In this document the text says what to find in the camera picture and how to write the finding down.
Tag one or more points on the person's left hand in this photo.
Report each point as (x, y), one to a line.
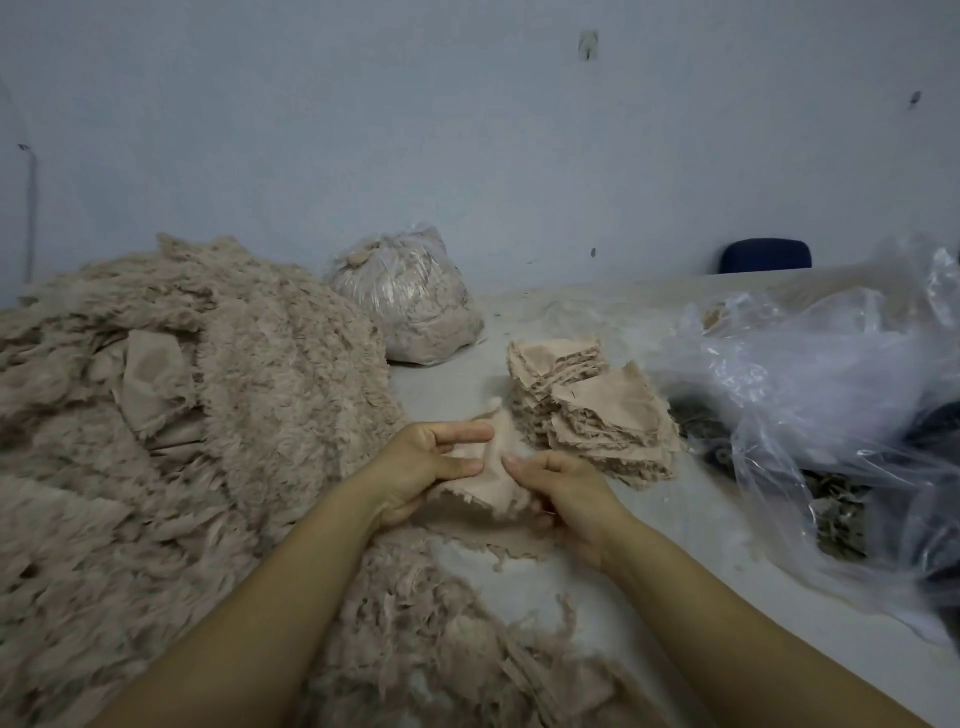
(408, 468)

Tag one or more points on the clear bag of beige scraps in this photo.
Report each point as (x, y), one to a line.
(408, 297)

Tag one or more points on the blue chair back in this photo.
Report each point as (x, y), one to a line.
(765, 255)

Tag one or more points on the stack of sorted beige pieces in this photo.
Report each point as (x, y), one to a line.
(548, 360)

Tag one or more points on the beige scrap strips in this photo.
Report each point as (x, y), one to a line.
(435, 645)

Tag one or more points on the person's right hand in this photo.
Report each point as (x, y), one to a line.
(578, 503)

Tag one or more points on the person's right forearm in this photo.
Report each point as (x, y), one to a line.
(765, 645)

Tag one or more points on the large pile beige fabric scraps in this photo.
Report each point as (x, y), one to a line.
(165, 450)

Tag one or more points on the large clear plastic bag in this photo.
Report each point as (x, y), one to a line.
(825, 383)

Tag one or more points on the person's left forearm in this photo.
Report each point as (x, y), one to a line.
(248, 630)

